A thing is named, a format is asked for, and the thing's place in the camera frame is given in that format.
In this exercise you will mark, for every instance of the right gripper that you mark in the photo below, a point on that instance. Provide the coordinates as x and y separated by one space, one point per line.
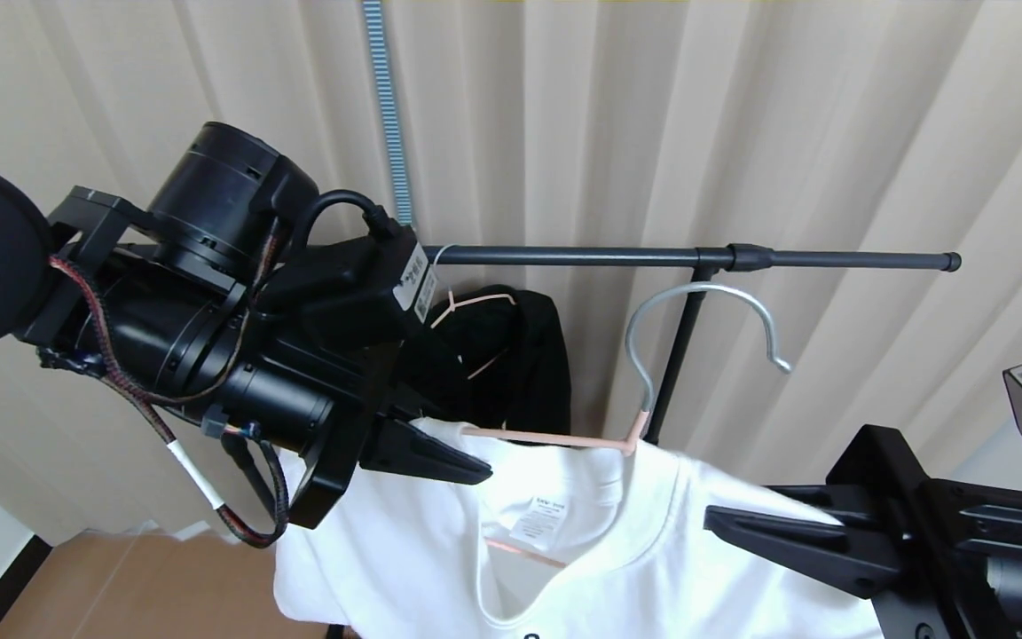
946 550

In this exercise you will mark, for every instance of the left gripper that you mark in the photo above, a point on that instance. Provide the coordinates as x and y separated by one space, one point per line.
334 390

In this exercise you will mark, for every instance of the black shorts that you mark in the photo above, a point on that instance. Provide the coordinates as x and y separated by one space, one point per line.
520 364

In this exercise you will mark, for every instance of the pink clothes hanger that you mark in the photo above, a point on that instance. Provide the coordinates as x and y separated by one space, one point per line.
453 306
640 417

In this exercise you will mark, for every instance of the white garment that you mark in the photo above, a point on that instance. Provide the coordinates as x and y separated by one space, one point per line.
635 550

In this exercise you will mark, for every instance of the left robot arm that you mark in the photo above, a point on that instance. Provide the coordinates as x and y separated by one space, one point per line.
165 302

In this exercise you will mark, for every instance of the black clothes rack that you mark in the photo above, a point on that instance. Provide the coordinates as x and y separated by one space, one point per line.
653 257

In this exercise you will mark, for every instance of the beige curtain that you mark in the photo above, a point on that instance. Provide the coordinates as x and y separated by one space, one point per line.
653 106

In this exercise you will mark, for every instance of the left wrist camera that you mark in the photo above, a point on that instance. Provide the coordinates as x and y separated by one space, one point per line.
360 284

